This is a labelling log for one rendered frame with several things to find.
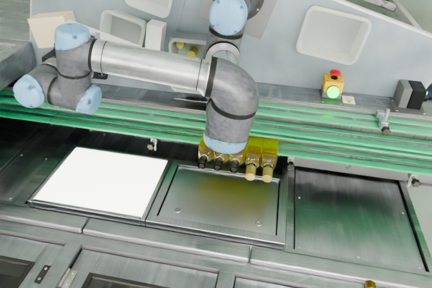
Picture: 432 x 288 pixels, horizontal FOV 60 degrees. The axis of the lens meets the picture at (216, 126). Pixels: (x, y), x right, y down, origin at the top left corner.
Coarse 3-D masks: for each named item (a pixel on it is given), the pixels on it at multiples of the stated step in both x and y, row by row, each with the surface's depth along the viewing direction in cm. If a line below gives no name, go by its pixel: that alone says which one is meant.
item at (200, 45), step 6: (174, 42) 144; (186, 42) 140; (192, 42) 140; (198, 42) 139; (204, 42) 139; (174, 48) 146; (186, 48) 149; (198, 48) 148; (204, 48) 148; (180, 54) 151; (186, 54) 151; (198, 54) 150; (174, 90) 152; (180, 90) 152; (186, 90) 152; (192, 90) 152
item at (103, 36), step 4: (88, 28) 120; (92, 28) 121; (92, 32) 119; (100, 32) 120; (100, 36) 118; (104, 36) 119; (108, 36) 120; (112, 36) 121; (108, 40) 117; (112, 40) 118; (116, 40) 119; (120, 40) 120; (124, 40) 121; (128, 44) 119; (132, 44) 120; (136, 44) 121
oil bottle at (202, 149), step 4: (200, 144) 138; (204, 144) 138; (200, 148) 136; (204, 148) 136; (208, 148) 136; (200, 152) 136; (204, 152) 135; (208, 152) 135; (212, 152) 136; (208, 156) 136; (212, 156) 137; (208, 160) 137
